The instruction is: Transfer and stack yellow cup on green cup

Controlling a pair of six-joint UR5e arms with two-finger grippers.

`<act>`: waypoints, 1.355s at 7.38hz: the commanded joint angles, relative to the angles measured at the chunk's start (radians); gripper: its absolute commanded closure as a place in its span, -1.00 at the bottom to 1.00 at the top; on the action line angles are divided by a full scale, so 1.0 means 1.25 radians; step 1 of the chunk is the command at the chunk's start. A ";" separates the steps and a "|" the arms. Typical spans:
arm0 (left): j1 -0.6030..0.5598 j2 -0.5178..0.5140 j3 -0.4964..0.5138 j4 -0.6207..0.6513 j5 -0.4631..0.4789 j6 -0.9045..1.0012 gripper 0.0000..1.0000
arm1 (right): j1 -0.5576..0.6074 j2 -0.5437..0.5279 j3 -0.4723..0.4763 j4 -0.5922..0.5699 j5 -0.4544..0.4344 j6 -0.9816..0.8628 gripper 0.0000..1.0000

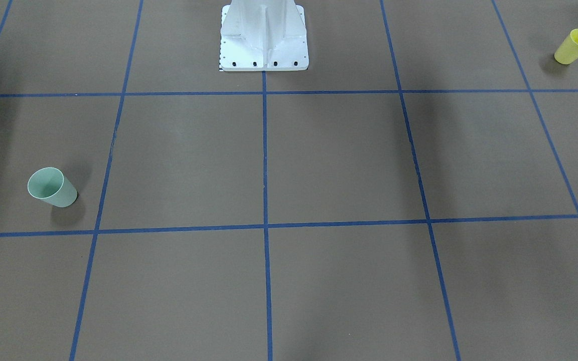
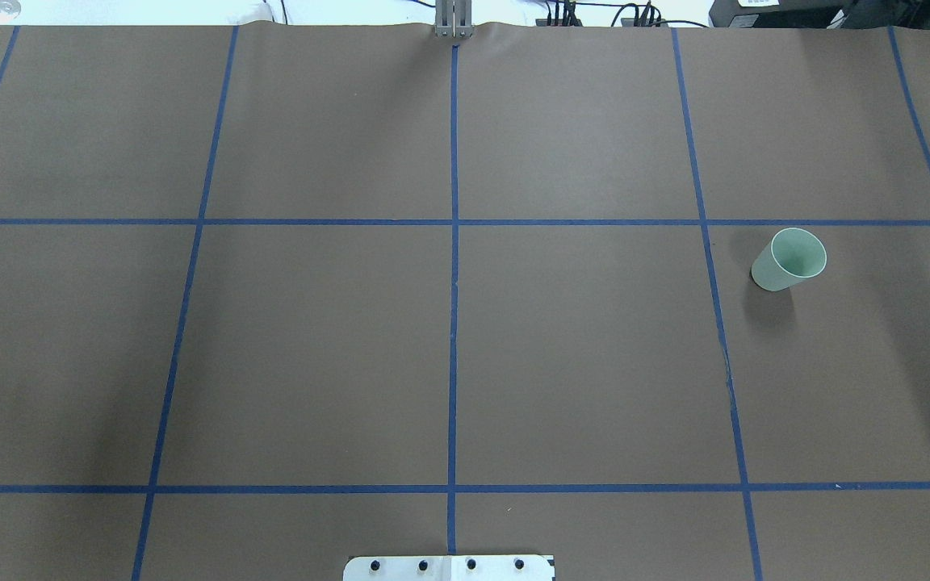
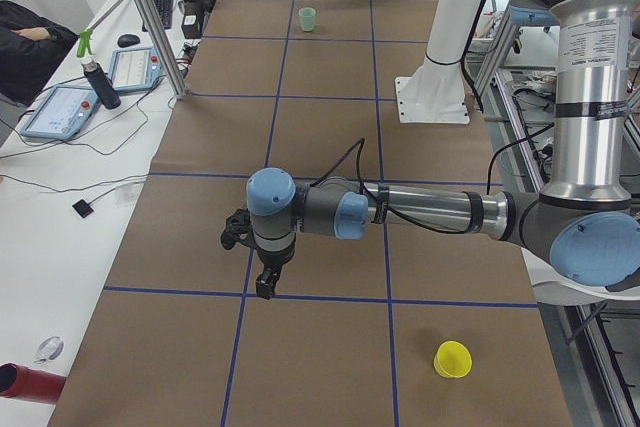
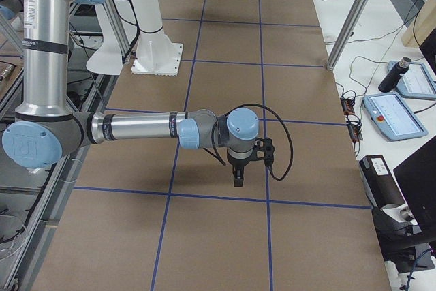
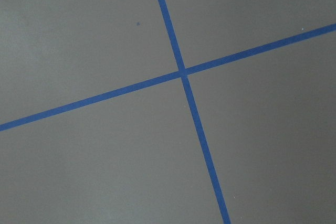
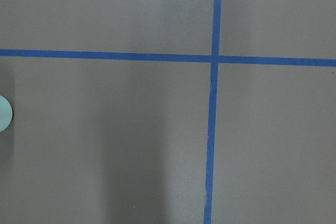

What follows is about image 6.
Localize light green cup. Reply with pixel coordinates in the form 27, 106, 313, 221
0, 96, 13, 132

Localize brown paper table cover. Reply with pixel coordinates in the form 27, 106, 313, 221
1, 0, 335, 223

